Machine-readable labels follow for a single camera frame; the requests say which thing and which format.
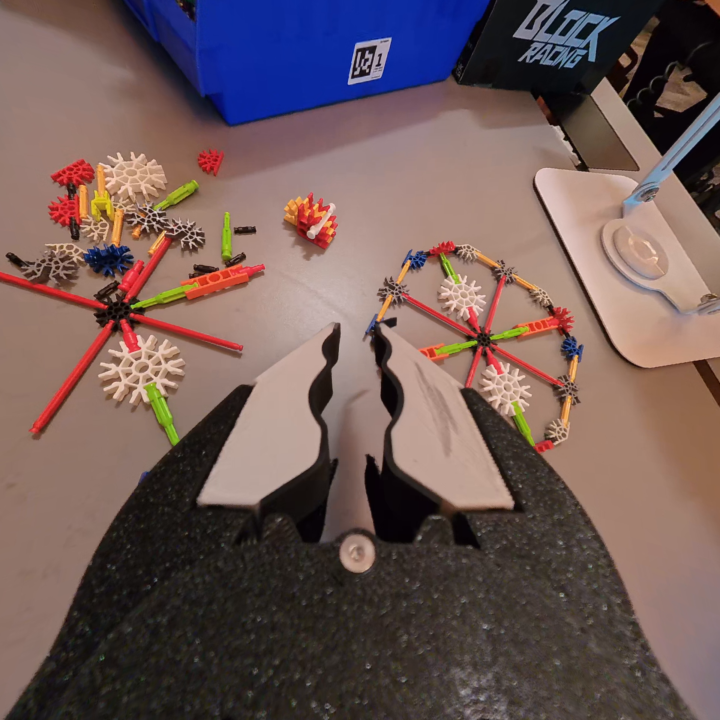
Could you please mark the white flat stand base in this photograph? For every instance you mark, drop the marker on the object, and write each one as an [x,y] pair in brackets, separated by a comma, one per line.
[574,236]

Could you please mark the green toy rod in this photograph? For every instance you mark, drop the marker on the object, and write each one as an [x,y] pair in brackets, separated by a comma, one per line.
[226,236]
[177,196]

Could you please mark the pale grey small connector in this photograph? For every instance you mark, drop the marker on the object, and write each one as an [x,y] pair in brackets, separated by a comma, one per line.
[94,229]

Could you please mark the red yellow connector cluster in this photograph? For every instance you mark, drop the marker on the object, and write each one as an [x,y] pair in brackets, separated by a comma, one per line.
[310,222]

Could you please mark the white printed tag sticker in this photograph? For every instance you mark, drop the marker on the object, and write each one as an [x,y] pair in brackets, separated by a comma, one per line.
[381,59]

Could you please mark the blue plastic bin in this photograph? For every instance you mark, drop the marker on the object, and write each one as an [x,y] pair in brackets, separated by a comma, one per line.
[281,56]

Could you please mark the half-built spoke toy model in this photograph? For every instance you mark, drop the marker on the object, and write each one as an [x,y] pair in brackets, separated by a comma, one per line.
[116,311]

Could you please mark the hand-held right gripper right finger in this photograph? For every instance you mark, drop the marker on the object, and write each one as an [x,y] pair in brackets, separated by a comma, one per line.
[444,450]

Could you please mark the large white snowflake connector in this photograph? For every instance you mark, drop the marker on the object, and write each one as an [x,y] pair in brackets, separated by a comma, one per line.
[135,177]

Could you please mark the dark grey snowflake connector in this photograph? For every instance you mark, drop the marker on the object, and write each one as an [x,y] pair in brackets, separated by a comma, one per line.
[185,233]
[147,218]

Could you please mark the blue snowflake connector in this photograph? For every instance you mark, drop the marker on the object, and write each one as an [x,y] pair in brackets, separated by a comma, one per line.
[108,260]

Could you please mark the yellow-green clip connector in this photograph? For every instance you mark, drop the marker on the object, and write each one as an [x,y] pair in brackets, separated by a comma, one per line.
[101,207]

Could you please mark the light grey fan connector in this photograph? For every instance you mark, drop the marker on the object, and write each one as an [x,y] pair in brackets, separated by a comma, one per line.
[66,251]
[128,206]

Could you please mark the small white plug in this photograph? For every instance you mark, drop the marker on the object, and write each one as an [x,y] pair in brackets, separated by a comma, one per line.
[562,143]

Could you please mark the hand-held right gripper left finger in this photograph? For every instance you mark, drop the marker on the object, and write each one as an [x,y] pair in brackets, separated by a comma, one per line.
[270,439]

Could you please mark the small red fan connector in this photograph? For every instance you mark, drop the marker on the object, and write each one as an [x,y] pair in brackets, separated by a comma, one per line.
[211,162]

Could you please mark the colourful toy wheel model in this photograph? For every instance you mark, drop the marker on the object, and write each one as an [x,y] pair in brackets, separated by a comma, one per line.
[484,337]

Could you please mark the yellow toy rod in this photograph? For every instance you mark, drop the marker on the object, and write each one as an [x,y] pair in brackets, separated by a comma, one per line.
[101,179]
[156,245]
[117,228]
[83,202]

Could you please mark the black printed cardboard box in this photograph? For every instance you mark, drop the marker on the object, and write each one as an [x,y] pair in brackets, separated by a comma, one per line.
[562,45]

